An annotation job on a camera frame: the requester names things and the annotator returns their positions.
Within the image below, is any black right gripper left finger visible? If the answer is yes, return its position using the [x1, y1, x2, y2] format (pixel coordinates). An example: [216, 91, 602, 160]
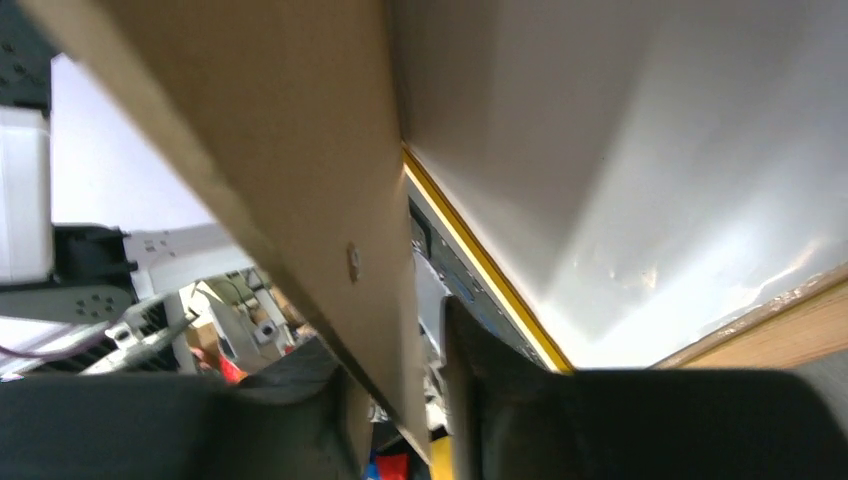
[1, 338, 361, 479]

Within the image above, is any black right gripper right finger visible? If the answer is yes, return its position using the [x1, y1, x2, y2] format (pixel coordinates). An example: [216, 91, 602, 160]
[440, 294, 848, 480]

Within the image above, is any building and sky photo print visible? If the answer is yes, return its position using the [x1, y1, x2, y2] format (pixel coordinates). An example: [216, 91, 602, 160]
[391, 1, 847, 368]

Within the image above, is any brown fibreboard backing board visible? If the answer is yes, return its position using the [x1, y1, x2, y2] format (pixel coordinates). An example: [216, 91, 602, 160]
[23, 1, 430, 457]

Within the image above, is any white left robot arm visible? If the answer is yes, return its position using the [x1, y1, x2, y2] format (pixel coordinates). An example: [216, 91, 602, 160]
[1, 1, 254, 325]

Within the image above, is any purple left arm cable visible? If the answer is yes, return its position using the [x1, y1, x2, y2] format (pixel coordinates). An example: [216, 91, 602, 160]
[0, 331, 111, 362]

